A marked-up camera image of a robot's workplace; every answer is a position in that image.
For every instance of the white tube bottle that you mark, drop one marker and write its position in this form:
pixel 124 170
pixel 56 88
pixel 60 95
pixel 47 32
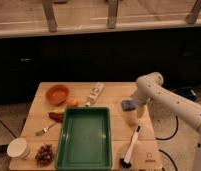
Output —
pixel 94 94

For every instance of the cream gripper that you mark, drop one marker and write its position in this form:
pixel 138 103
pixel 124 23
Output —
pixel 132 117

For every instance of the orange fruit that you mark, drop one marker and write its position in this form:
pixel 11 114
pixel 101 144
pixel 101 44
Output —
pixel 72 102

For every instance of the red sausage toy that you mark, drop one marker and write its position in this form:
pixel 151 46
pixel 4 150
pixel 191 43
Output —
pixel 57 117

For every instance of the bunch of grapes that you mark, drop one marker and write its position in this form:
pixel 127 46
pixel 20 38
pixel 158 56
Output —
pixel 44 155

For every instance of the wooden table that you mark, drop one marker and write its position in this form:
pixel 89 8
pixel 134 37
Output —
pixel 145 155

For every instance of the blue sponge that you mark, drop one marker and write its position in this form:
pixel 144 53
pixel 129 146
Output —
pixel 128 105

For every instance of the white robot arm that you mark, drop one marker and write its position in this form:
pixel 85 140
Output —
pixel 150 87

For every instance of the metal fork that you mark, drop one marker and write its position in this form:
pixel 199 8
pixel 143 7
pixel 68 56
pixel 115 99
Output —
pixel 44 130

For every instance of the green plastic tray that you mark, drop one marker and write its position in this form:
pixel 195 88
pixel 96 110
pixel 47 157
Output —
pixel 85 140

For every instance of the orange bowl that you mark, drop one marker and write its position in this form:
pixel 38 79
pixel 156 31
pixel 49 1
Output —
pixel 57 94

